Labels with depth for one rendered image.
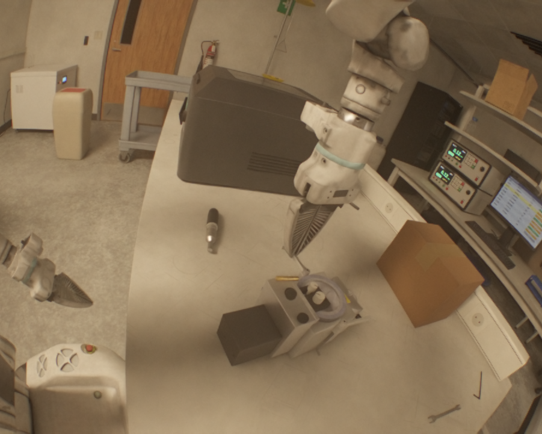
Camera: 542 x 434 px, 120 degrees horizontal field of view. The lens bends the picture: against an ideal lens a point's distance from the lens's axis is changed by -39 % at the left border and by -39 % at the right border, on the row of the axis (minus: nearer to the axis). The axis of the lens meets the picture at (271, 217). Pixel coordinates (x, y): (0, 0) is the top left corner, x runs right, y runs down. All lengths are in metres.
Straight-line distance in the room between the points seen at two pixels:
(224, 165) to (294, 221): 0.38
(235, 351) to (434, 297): 0.45
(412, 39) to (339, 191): 0.22
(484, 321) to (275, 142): 0.78
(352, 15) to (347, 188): 0.23
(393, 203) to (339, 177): 0.67
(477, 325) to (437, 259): 0.30
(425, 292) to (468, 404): 0.31
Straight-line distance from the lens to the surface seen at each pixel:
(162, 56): 3.66
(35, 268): 0.64
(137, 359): 0.41
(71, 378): 1.02
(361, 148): 0.34
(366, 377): 0.51
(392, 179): 2.31
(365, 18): 0.29
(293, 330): 0.35
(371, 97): 0.33
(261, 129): 0.70
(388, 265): 0.72
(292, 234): 0.41
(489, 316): 0.82
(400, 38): 0.32
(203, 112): 0.66
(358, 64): 0.34
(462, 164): 2.18
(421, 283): 0.65
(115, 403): 1.02
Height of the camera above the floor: 1.28
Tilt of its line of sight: 33 degrees down
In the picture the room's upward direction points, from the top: 22 degrees clockwise
